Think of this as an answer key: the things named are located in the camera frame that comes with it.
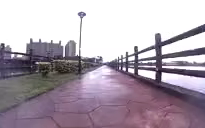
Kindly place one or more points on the grey concrete kerb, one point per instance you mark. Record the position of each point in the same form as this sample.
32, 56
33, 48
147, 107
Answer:
176, 89

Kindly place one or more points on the flowering hedge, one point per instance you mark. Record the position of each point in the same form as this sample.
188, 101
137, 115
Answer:
61, 66

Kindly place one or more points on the dark wooden rail fence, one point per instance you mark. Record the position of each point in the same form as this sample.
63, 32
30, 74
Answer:
10, 55

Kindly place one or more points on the river water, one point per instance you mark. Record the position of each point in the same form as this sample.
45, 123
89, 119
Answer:
190, 80

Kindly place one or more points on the street lamp pole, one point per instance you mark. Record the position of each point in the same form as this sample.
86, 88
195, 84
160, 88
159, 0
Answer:
80, 43

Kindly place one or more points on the grass strip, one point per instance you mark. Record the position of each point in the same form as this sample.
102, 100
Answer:
20, 88

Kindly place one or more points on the calm grey water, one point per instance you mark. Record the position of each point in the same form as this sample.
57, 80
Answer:
5, 72

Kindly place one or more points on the wide grey building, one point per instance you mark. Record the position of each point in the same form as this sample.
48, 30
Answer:
43, 49

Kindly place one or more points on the tall grey tower building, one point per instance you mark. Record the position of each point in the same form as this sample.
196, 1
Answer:
70, 48

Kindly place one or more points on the red stone paved path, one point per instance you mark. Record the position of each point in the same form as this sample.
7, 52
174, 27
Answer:
100, 100

